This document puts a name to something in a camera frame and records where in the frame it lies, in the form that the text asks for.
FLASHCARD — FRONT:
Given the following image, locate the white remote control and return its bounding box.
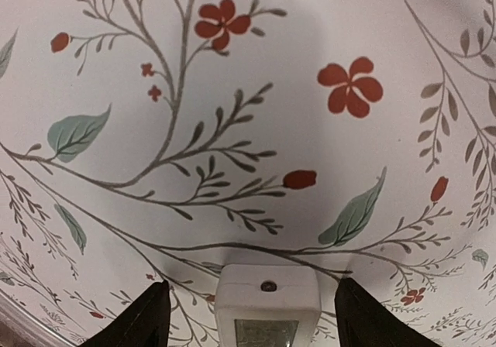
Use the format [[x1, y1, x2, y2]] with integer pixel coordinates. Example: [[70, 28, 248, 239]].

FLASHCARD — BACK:
[[214, 264, 322, 346]]

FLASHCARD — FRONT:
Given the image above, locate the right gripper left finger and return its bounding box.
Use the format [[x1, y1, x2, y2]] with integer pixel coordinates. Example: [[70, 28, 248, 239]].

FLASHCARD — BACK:
[[87, 280, 171, 347]]

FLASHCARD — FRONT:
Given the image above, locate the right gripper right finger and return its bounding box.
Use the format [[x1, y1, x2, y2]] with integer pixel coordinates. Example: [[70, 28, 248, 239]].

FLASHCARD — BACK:
[[334, 277, 438, 347]]

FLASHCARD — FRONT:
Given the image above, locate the floral patterned table mat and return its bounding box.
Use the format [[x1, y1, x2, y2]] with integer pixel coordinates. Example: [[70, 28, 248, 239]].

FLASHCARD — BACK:
[[1, 0, 495, 346]]

